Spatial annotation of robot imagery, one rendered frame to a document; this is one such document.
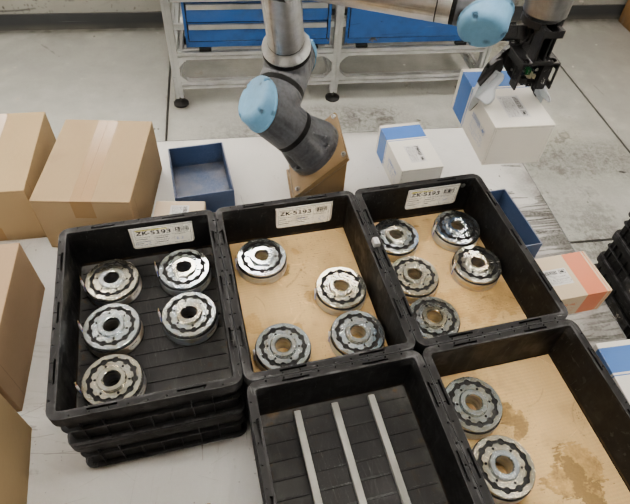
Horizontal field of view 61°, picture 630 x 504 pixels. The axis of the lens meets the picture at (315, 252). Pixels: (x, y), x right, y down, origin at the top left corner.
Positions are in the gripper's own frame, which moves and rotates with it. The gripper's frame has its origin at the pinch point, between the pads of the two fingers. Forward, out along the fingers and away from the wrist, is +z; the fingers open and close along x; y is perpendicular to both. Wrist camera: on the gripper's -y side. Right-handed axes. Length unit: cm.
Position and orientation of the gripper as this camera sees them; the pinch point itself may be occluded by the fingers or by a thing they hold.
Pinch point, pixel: (502, 106)
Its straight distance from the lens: 117.6
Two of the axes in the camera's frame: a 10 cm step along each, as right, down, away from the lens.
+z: -0.5, 6.4, 7.7
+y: 1.4, 7.6, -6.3
